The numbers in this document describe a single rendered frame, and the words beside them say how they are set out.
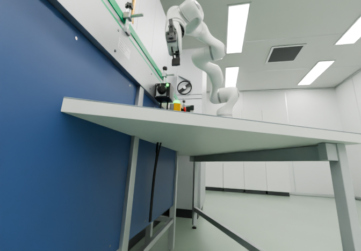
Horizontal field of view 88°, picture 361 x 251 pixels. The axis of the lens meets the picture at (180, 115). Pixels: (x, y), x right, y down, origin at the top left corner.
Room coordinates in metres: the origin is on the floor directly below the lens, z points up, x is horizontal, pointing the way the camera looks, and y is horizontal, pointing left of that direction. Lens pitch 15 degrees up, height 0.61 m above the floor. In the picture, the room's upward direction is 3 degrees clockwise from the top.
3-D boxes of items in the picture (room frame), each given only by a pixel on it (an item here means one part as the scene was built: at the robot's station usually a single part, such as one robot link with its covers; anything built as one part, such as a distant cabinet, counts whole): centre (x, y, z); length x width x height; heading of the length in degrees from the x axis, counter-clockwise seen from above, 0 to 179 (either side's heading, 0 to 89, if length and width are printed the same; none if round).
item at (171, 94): (0.89, 0.09, 0.96); 0.08 x 0.08 x 0.08; 77
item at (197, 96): (2.78, -0.18, 1.86); 0.70 x 0.37 x 0.89; 167
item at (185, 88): (2.43, -0.04, 1.66); 0.21 x 0.05 x 0.21; 77
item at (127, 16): (0.56, 0.19, 1.11); 0.07 x 0.04 x 0.13; 77
